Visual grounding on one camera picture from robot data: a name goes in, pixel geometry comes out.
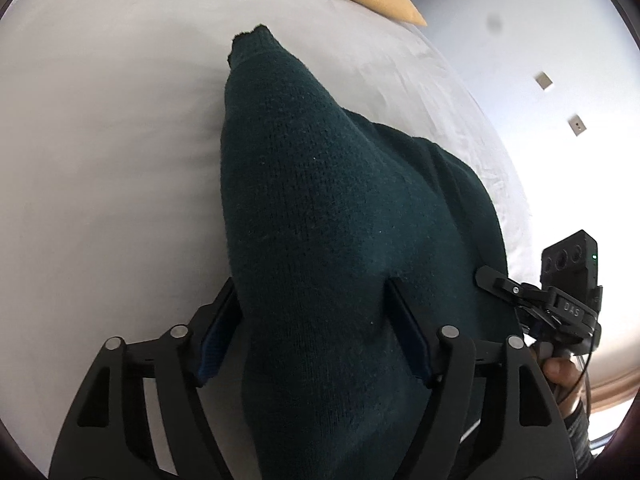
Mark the person's right forearm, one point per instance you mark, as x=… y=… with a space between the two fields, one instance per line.
x=577 y=425

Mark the dark green knit sweater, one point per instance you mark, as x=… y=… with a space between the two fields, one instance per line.
x=321 y=208

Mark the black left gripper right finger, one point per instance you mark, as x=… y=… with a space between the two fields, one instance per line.
x=418 y=348

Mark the wall socket plate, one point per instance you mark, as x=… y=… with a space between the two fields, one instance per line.
x=577 y=125

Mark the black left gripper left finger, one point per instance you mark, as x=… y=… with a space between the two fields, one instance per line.
x=215 y=328

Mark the bed with white sheet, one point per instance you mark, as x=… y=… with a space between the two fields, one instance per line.
x=111 y=114

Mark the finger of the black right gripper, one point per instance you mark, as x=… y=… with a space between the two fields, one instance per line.
x=497 y=284

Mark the wall switch plate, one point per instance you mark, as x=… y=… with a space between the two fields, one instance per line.
x=543 y=80

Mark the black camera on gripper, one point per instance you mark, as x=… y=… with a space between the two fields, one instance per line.
x=571 y=264

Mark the person's right hand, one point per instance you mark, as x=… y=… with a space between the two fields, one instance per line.
x=562 y=374

